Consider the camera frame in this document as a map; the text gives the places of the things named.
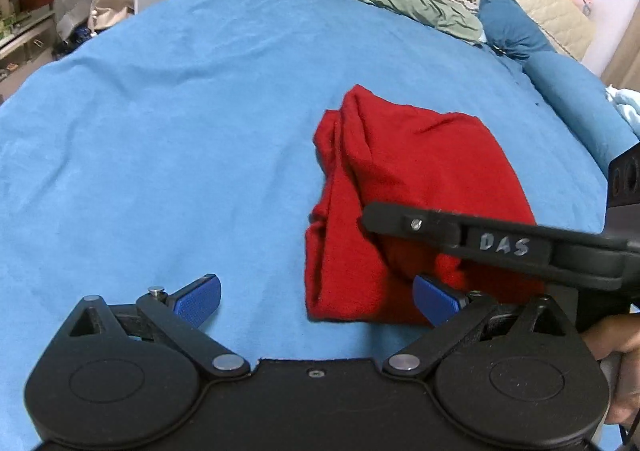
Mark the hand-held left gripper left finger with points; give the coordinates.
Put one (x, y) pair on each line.
(197, 301)

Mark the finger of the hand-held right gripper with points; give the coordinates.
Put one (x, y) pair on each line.
(500, 243)

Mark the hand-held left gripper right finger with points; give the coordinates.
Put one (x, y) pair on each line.
(436, 301)

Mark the red knit sweater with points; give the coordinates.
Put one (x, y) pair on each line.
(415, 166)

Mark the person's right hand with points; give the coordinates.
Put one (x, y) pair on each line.
(622, 346)

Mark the light blue blanket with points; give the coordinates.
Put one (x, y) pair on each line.
(627, 106)

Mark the blue duvet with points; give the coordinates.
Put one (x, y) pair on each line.
(575, 101)

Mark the bed with blue sheet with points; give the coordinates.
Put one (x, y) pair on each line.
(175, 131)

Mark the dark blue pillow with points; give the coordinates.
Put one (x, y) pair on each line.
(510, 28)

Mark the green pillow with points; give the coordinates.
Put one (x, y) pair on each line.
(410, 1)

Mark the beige canvas bag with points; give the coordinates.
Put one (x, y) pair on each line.
(111, 6)

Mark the clear plastic bag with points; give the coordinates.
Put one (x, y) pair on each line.
(75, 13)

